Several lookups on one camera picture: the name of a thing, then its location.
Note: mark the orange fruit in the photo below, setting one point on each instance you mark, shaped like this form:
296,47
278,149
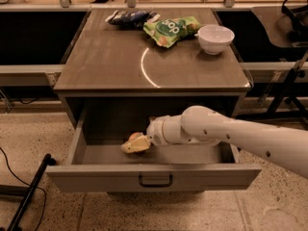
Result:
135,135

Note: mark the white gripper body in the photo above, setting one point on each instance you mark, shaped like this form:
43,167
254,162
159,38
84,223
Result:
156,131

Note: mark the black drawer handle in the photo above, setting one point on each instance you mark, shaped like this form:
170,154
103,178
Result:
155,181

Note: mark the open grey top drawer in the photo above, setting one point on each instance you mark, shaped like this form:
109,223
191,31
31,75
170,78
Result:
96,163

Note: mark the green snack bag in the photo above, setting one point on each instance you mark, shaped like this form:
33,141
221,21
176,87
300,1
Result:
168,31

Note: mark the dark blue snack bag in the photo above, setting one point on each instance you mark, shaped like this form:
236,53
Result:
131,18

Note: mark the black metal stand leg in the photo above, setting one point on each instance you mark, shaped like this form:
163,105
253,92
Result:
48,160

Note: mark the black headphones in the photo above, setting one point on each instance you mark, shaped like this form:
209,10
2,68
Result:
299,18

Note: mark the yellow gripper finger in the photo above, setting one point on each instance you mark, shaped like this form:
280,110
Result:
136,145

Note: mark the white ceramic bowl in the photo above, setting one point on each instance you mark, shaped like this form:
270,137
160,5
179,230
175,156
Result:
213,39

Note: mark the grey drawer cabinet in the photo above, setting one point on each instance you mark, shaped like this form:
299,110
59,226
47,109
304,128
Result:
109,62

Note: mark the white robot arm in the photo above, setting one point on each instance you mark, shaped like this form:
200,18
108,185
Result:
285,147

